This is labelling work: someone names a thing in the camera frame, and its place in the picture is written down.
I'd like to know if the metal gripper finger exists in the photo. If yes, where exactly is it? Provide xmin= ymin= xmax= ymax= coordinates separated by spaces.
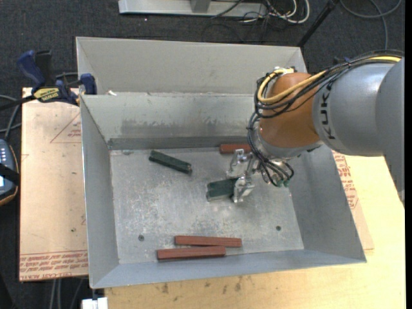
xmin=226 ymin=148 xmax=253 ymax=178
xmin=232 ymin=176 xmax=256 ymax=204

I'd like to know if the dark green block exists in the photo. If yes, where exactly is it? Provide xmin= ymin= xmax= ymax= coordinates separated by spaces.
xmin=205 ymin=178 xmax=241 ymax=202
xmin=148 ymin=149 xmax=193 ymax=176

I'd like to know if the red-brown flat block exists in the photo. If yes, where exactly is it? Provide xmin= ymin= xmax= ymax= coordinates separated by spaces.
xmin=156 ymin=245 xmax=227 ymax=262
xmin=174 ymin=235 xmax=243 ymax=248
xmin=220 ymin=144 xmax=252 ymax=155

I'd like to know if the grey metal bin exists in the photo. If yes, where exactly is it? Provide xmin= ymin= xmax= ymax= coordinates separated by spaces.
xmin=76 ymin=36 xmax=368 ymax=289

